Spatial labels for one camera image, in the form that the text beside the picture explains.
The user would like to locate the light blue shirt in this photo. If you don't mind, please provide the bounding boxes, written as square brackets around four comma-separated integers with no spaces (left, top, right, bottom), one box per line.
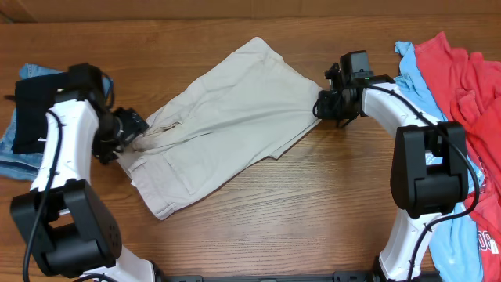
[383,41,485,282]

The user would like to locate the red shirt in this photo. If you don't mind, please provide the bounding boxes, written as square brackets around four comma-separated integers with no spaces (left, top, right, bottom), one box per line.
[413,31,501,282]

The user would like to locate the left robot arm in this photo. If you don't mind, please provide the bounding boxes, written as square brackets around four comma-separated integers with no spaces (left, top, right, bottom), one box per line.
[10,63,165,282]

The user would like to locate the folded blue denim jeans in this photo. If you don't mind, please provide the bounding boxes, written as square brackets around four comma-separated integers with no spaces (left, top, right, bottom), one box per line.
[0,63,114,182]

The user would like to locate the folded black garment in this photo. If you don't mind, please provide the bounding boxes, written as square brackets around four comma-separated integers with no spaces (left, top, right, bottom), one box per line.
[12,72,70,154]

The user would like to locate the beige khaki shorts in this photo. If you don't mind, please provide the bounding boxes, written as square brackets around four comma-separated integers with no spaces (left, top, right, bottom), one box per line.
[118,37,319,220]

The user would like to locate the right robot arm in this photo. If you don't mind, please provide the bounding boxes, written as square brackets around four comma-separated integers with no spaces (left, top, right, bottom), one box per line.
[313,74,468,281]

